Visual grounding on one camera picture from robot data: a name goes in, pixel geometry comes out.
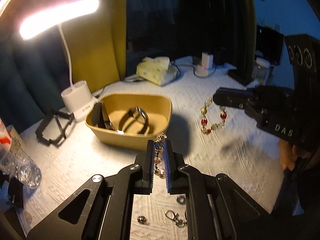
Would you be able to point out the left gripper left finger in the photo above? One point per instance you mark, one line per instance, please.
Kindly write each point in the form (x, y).
(141, 179)

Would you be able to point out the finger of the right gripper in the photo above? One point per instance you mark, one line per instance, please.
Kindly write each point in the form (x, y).
(234, 98)

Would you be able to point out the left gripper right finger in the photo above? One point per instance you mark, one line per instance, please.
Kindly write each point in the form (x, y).
(177, 180)

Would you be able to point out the keychain with round pendant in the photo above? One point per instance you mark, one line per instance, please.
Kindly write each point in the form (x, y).
(173, 216)

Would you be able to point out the gold strap wristwatch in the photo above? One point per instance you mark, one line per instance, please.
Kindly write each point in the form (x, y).
(139, 115)

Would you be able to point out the black strap wristwatch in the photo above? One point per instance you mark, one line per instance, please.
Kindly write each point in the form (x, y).
(101, 119)

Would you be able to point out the right hand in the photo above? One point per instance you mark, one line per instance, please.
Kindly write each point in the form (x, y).
(289, 153)

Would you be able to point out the small white-lid jar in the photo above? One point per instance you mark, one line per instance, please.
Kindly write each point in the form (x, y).
(261, 70)

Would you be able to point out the small silver earring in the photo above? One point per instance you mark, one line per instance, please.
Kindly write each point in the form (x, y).
(142, 220)

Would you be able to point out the white charger adapter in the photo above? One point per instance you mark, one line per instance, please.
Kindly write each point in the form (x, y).
(206, 67)

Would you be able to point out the tan paper tray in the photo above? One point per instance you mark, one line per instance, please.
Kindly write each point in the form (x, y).
(157, 107)

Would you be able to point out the tissue pack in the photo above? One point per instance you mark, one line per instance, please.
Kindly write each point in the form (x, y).
(157, 70)

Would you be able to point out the white desk lamp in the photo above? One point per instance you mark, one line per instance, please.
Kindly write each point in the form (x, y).
(77, 98)

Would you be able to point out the clear plastic water bottle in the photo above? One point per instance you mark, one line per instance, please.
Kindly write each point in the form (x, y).
(16, 162)

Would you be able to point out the yellow chair back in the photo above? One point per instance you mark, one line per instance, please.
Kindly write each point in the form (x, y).
(97, 44)

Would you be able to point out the black rectangular frame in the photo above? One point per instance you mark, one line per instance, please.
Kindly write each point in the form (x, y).
(52, 131)

